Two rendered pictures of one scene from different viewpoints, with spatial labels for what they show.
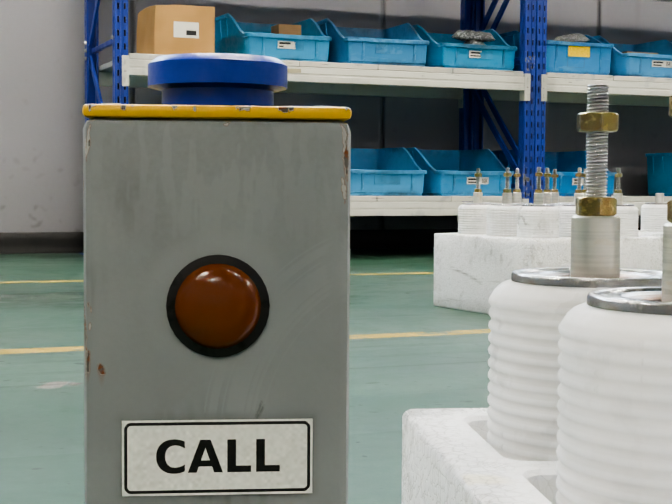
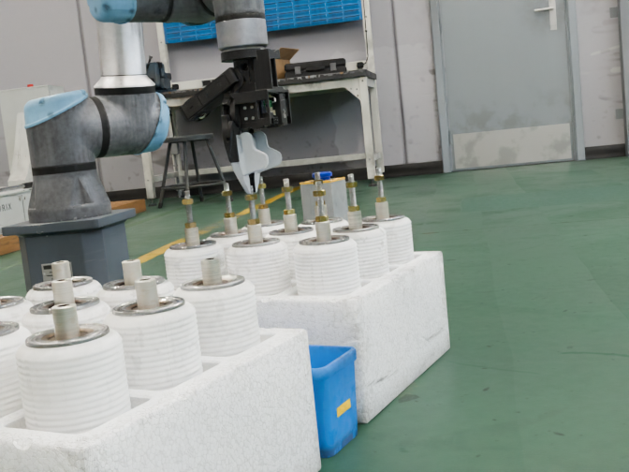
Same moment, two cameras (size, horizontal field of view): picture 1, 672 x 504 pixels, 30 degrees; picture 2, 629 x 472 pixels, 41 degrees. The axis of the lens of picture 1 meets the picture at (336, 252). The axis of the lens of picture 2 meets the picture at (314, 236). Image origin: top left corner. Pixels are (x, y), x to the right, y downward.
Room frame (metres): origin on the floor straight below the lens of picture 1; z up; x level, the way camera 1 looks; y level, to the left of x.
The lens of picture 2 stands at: (1.26, -1.42, 0.42)
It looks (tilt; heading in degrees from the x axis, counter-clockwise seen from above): 7 degrees down; 123
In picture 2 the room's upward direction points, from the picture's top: 6 degrees counter-clockwise
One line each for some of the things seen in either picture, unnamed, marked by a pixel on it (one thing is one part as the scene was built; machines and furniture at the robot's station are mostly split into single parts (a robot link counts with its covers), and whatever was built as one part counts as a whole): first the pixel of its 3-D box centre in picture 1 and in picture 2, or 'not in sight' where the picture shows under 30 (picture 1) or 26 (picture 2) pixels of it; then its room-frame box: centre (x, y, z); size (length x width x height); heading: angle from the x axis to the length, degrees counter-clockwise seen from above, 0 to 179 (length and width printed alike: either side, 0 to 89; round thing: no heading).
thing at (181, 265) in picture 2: not in sight; (199, 301); (0.36, -0.38, 0.16); 0.10 x 0.10 x 0.18
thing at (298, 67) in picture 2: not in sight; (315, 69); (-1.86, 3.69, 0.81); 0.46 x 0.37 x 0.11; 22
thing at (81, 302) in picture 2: not in sight; (65, 305); (0.52, -0.79, 0.25); 0.08 x 0.08 x 0.01
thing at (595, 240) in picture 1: (595, 251); (382, 211); (0.57, -0.12, 0.26); 0.02 x 0.02 x 0.03
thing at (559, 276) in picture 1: (594, 280); (383, 218); (0.57, -0.12, 0.25); 0.08 x 0.08 x 0.01
